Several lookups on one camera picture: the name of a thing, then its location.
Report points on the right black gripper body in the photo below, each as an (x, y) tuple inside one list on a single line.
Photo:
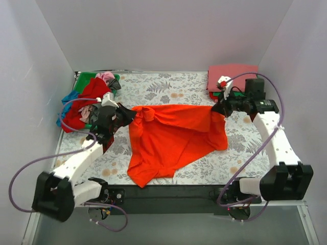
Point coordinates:
[(227, 107)]

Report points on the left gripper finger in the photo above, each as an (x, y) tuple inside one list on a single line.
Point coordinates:
[(123, 120), (123, 113)]

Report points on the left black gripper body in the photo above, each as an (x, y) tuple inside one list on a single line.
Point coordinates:
[(122, 115)]

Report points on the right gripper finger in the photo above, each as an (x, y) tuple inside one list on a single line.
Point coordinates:
[(219, 107), (226, 111)]

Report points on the orange t shirt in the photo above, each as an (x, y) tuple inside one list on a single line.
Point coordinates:
[(165, 138)]

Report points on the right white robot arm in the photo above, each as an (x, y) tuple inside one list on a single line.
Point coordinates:
[(288, 178)]

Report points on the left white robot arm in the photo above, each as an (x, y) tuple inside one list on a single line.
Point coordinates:
[(57, 193)]

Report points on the folded pink t shirt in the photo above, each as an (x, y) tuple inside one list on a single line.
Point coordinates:
[(215, 72)]

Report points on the red crumpled t shirt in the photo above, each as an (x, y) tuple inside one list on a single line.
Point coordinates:
[(79, 113)]

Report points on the grey crumpled t shirt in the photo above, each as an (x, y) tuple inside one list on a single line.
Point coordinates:
[(114, 84)]

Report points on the pink crumpled t shirt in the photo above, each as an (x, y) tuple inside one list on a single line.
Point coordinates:
[(105, 76)]

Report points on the blue crumpled t shirt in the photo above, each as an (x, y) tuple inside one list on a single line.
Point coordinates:
[(66, 105)]

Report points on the green plastic bin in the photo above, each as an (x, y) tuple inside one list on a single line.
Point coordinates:
[(83, 80)]

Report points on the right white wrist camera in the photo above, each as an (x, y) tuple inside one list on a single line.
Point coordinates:
[(224, 83)]

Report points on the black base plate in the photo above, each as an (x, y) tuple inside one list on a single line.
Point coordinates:
[(166, 199)]

